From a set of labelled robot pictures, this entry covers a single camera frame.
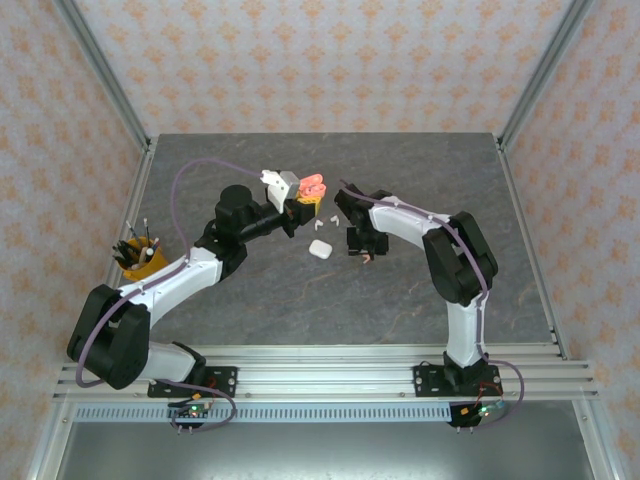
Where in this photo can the thin white-tipped pen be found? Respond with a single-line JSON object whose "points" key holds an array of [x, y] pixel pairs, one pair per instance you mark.
{"points": [[132, 231], [147, 227]]}

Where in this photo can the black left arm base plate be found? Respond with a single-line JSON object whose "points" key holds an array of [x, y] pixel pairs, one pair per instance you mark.
{"points": [[225, 380]]}

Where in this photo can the pink earbud charging case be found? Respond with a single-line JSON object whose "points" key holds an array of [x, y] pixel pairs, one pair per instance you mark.
{"points": [[312, 185]]}

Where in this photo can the aluminium mounting rail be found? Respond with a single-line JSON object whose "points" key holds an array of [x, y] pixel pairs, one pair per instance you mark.
{"points": [[325, 375]]}

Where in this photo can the white round-tipped stick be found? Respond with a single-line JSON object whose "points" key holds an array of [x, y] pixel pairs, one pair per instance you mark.
{"points": [[147, 252]]}

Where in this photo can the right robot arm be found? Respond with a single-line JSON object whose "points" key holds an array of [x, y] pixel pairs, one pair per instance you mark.
{"points": [[405, 230]]}

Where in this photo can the white earbud charging case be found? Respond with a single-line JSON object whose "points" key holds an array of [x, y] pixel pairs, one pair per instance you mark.
{"points": [[320, 249]]}

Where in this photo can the aluminium frame post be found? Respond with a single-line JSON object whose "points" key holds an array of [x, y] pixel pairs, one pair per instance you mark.
{"points": [[104, 70], [543, 70]]}

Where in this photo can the aluminium side rail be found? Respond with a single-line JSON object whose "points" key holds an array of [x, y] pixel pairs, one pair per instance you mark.
{"points": [[134, 200], [520, 200]]}

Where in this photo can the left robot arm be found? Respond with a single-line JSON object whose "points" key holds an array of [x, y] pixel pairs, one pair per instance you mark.
{"points": [[185, 280]]}

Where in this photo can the grey metal sheet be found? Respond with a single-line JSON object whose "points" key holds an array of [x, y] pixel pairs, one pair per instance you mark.
{"points": [[325, 455]]}

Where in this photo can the yellow pen cup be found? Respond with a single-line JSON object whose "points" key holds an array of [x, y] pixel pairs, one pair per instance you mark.
{"points": [[152, 265]]}

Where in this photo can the black marker pen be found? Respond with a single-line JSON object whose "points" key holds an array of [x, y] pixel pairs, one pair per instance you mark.
{"points": [[120, 256], [125, 246]]}

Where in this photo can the aluminium frame leg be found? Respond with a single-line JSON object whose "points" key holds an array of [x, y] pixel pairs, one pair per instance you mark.
{"points": [[595, 440], [52, 440]]}

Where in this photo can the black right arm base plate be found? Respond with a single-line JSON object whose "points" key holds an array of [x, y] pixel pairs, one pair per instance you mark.
{"points": [[425, 380]]}

